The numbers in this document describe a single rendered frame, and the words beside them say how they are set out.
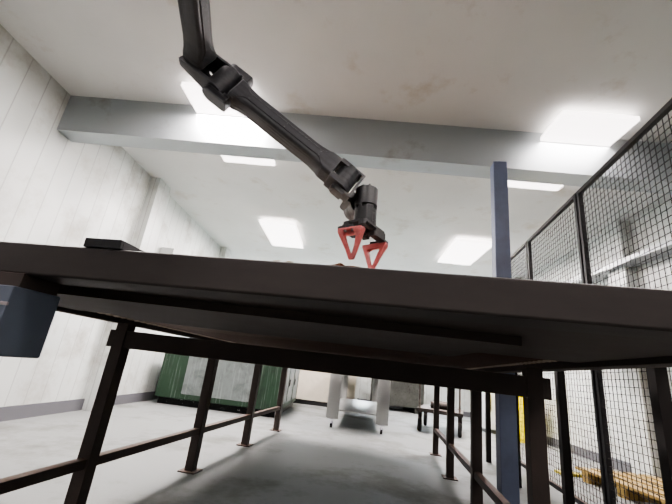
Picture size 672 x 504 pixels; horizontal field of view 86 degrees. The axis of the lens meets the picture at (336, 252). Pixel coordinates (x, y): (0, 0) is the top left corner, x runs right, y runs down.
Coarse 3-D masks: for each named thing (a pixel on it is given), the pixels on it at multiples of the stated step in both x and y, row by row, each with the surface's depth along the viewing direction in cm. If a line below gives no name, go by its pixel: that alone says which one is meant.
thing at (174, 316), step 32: (64, 288) 85; (160, 320) 128; (192, 320) 113; (224, 320) 101; (256, 320) 91; (288, 320) 84; (320, 320) 82; (352, 320) 82; (416, 352) 133; (448, 352) 117
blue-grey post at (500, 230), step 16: (496, 176) 271; (496, 192) 267; (496, 208) 263; (496, 224) 259; (496, 240) 256; (496, 256) 252; (496, 272) 248; (496, 400) 228; (512, 400) 222; (496, 416) 226; (512, 416) 219; (496, 432) 224; (512, 432) 216; (496, 448) 222; (512, 448) 214; (496, 464) 220; (512, 464) 211; (512, 480) 209; (512, 496) 206
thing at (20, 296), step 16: (0, 272) 67; (0, 288) 64; (16, 288) 64; (32, 288) 68; (48, 288) 71; (0, 304) 63; (16, 304) 64; (32, 304) 67; (48, 304) 70; (0, 320) 62; (16, 320) 64; (32, 320) 67; (48, 320) 70; (0, 336) 62; (16, 336) 65; (32, 336) 68; (0, 352) 62; (16, 352) 65; (32, 352) 68
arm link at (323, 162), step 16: (208, 96) 88; (224, 96) 87; (240, 96) 87; (256, 96) 88; (240, 112) 91; (256, 112) 88; (272, 112) 88; (272, 128) 89; (288, 128) 88; (288, 144) 90; (304, 144) 89; (304, 160) 91; (320, 160) 89; (336, 160) 90; (320, 176) 91; (336, 176) 89; (352, 176) 90
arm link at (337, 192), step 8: (360, 176) 93; (336, 184) 89; (336, 192) 90; (344, 192) 89; (352, 192) 90; (344, 200) 92; (352, 200) 96; (344, 208) 100; (352, 208) 96; (352, 216) 98
